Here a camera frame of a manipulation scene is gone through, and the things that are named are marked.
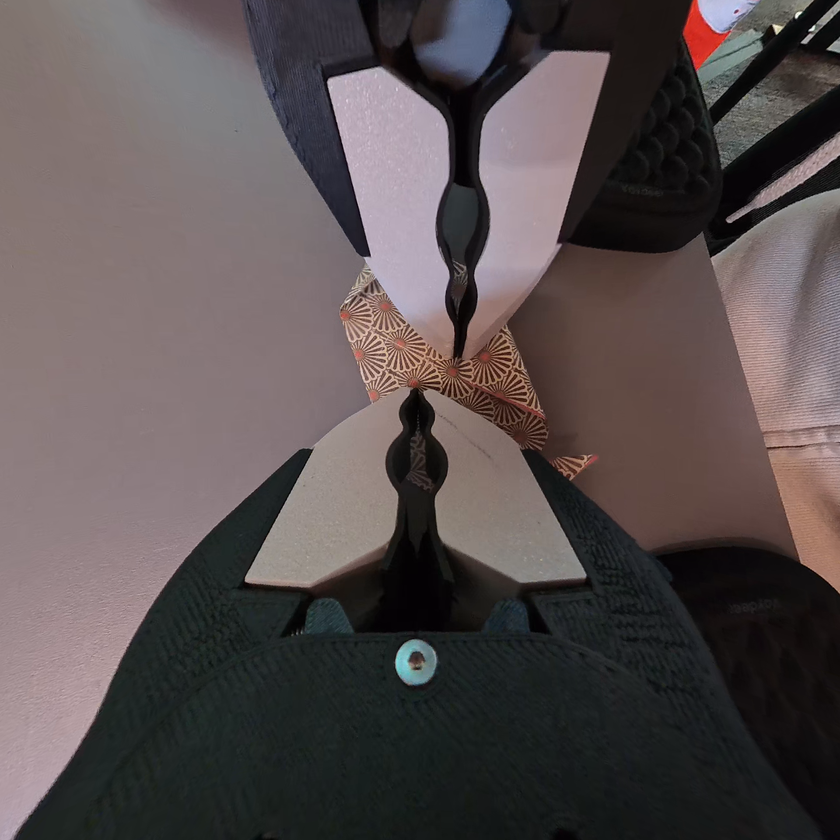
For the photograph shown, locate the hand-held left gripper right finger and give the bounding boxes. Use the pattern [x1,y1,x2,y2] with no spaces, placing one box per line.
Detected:
[419,390,589,586]

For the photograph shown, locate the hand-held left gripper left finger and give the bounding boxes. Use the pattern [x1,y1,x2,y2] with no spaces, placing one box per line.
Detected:
[246,389,421,589]

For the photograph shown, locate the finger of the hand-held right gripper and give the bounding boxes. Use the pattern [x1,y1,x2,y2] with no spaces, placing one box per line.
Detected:
[461,46,613,360]
[325,63,460,353]

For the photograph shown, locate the brown fan-patterned origami paper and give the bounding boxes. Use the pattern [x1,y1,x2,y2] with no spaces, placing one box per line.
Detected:
[339,261,599,494]

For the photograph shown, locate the orange traffic cone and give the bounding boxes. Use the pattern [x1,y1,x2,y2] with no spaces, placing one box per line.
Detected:
[682,0,750,70]

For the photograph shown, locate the person's white shirt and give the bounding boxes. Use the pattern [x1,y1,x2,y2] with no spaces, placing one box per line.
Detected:
[710,190,840,450]

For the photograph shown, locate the black stand legs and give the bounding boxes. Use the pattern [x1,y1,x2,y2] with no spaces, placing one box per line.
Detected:
[707,0,840,127]

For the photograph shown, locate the person's white pants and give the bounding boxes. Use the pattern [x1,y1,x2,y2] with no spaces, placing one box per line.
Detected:
[766,430,840,593]

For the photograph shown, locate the black office chair frame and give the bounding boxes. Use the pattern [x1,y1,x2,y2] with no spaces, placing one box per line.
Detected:
[705,85,840,258]

